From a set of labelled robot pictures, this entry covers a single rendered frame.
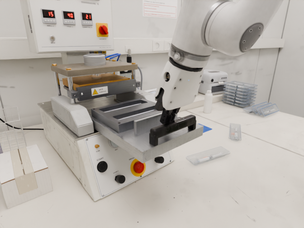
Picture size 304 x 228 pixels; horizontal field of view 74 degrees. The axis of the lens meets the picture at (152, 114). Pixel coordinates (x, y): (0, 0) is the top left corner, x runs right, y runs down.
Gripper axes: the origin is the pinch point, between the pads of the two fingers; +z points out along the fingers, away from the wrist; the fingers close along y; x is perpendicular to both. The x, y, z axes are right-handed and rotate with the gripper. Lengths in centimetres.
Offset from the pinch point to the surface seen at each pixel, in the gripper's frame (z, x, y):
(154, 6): -10, 90, 66
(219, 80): 27, 43, 104
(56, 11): -9, 59, -7
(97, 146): 16.0, 11.9, -12.4
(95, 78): 8.1, 37.5, -1.1
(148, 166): 26.1, 4.2, 3.9
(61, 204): 30.5, 8.0, -24.7
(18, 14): 2, 94, -14
